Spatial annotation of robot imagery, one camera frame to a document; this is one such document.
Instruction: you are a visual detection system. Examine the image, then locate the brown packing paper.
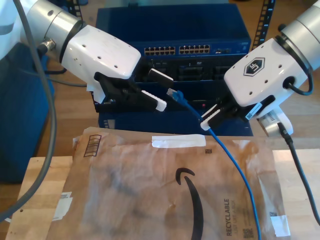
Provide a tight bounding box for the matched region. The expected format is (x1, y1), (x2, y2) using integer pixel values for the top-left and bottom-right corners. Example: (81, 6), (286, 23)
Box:
(47, 126), (292, 240)

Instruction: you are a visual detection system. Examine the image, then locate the thick grey conduit cable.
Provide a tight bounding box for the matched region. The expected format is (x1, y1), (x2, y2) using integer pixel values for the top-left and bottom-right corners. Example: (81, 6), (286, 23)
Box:
(0, 0), (58, 223)

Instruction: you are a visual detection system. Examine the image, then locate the dark blue base unit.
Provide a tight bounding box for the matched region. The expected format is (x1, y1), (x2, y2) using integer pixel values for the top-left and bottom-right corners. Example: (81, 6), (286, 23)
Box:
(98, 111), (254, 137)

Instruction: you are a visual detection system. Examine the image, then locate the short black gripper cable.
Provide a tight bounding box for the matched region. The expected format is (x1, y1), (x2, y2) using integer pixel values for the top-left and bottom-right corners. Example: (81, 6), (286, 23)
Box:
(23, 38), (68, 76)
(276, 23), (314, 96)

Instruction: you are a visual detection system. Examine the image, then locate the blue network cable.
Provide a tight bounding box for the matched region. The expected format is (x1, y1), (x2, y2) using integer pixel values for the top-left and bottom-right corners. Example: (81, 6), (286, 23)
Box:
(166, 87), (263, 240)

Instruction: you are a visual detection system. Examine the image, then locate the blue network switch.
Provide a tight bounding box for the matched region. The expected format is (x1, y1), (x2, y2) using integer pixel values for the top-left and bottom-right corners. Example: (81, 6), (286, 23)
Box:
(95, 3), (252, 62)

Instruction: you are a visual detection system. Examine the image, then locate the black perforated rack post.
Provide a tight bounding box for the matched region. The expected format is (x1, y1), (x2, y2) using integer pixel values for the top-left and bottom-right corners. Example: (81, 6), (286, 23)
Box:
(66, 0), (85, 25)
(249, 0), (276, 52)

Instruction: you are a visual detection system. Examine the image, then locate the black camera cable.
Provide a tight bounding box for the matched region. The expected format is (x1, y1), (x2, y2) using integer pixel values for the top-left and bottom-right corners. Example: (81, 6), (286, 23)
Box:
(276, 121), (320, 227)

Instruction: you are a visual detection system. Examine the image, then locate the blue upholstered sofa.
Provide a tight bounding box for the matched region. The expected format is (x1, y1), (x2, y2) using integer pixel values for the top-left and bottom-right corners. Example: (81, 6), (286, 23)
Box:
(0, 41), (58, 185)

